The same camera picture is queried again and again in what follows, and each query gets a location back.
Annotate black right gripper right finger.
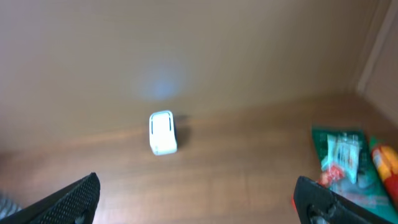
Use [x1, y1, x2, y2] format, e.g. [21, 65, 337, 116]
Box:
[293, 175, 395, 224]

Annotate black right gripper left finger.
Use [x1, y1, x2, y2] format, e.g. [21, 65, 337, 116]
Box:
[1, 172, 101, 224]

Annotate green 3M gloves packet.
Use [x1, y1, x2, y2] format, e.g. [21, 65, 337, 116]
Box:
[312, 126, 397, 223]

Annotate red chili sauce bottle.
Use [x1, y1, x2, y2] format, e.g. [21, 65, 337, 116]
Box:
[369, 137, 397, 209]

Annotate red Nescafe coffee stick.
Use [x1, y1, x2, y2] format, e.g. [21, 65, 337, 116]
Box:
[316, 164, 345, 188]

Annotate mint green tissue packet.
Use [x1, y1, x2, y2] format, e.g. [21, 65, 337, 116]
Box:
[321, 134, 361, 184]

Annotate white barcode scanner box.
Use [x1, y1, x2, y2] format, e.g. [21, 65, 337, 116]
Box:
[149, 110, 177, 156]

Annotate grey plastic mesh basket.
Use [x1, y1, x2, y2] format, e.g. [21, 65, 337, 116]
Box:
[0, 193, 22, 220]

